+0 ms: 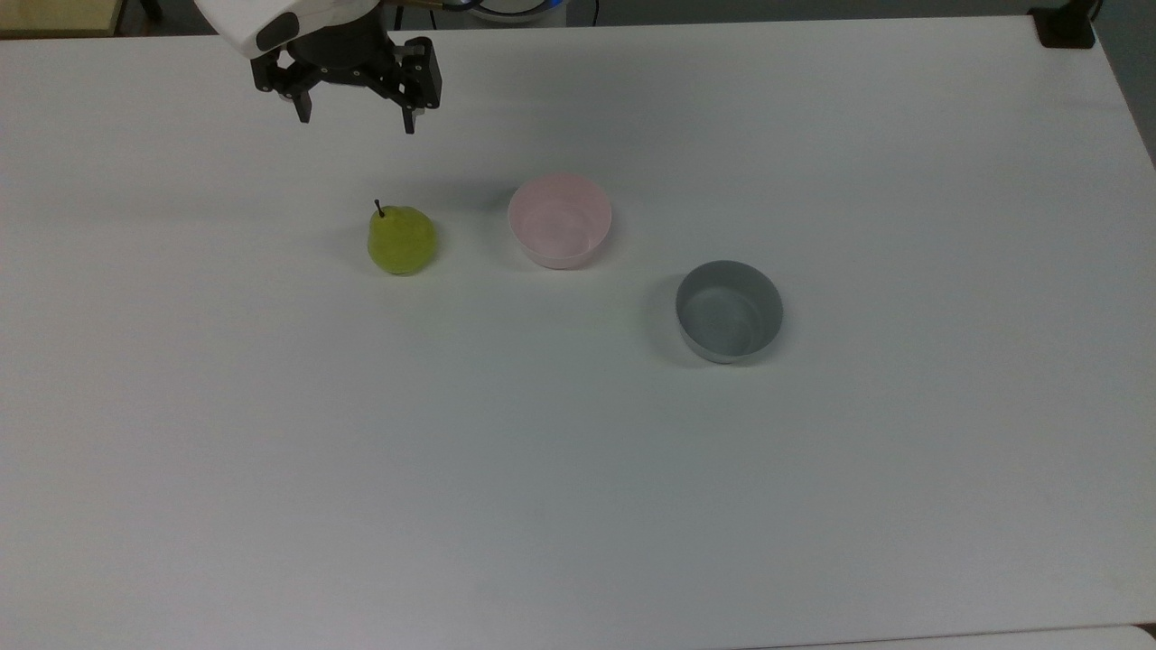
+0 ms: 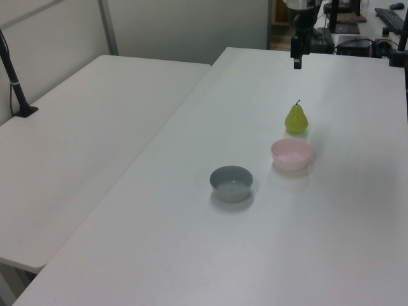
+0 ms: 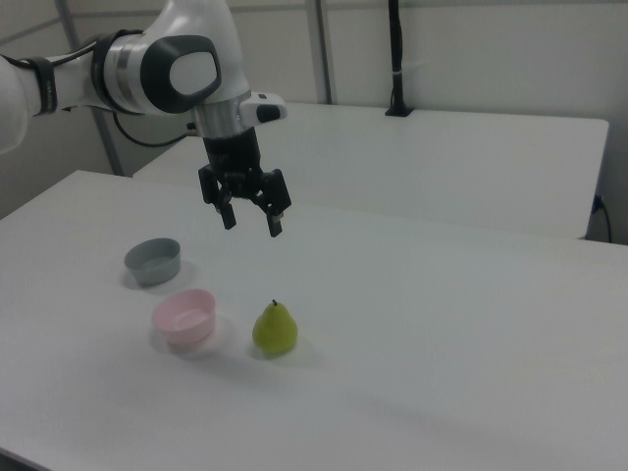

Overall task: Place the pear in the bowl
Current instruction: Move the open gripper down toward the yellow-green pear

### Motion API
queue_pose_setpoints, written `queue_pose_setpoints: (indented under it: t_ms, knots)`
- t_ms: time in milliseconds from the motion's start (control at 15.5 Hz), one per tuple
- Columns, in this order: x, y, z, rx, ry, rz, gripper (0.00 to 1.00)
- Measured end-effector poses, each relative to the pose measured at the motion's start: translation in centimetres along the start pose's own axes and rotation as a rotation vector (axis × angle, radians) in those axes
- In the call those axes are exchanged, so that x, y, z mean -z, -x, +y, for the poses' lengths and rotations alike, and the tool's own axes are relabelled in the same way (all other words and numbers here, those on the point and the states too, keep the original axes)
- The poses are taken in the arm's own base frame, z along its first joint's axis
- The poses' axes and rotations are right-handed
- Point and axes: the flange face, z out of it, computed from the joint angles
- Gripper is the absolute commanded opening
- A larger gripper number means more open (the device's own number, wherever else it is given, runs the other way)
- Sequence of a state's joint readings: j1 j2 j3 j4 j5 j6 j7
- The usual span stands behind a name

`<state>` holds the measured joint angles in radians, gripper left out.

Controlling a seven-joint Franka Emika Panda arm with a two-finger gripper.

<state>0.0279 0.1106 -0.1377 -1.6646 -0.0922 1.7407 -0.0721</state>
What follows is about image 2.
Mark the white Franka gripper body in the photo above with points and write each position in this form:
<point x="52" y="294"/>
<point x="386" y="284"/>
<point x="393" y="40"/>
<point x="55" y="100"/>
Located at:
<point x="301" y="14"/>

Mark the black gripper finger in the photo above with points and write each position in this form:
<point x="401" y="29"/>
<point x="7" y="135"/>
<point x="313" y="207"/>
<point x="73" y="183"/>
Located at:
<point x="306" y="41"/>
<point x="296" y="51"/>

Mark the green-yellow pear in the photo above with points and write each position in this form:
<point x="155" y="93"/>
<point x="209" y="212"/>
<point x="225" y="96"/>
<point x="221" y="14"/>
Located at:
<point x="296" y="121"/>

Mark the pink plastic bowl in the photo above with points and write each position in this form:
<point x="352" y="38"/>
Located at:
<point x="290" y="157"/>

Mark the grey plastic bowl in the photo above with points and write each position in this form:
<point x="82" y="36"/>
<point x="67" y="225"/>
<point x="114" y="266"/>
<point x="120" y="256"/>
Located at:
<point x="231" y="185"/>

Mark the light wooden shelf unit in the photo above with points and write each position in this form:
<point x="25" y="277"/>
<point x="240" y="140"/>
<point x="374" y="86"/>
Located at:
<point x="280" y="28"/>

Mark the black monitor pole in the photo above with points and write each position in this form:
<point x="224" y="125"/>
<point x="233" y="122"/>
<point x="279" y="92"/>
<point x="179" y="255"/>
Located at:
<point x="334" y="16"/>

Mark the flat black device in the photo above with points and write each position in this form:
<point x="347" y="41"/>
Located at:
<point x="348" y="28"/>

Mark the grey emergency stop button box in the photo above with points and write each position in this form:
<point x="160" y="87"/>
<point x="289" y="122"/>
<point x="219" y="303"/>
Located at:
<point x="382" y="39"/>

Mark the black keyboard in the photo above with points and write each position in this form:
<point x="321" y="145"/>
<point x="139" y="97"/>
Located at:
<point x="390" y="19"/>

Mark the black clamp stand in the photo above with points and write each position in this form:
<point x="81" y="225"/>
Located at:
<point x="398" y="55"/>

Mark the black computer mouse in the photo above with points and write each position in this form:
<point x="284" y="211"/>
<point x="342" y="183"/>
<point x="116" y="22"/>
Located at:
<point x="396" y="5"/>

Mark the white side table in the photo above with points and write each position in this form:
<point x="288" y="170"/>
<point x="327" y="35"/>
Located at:
<point x="79" y="143"/>

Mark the grey metal partition post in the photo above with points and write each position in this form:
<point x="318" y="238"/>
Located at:
<point x="108" y="28"/>

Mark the black camera pole with base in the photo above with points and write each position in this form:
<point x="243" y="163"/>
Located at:
<point x="14" y="86"/>

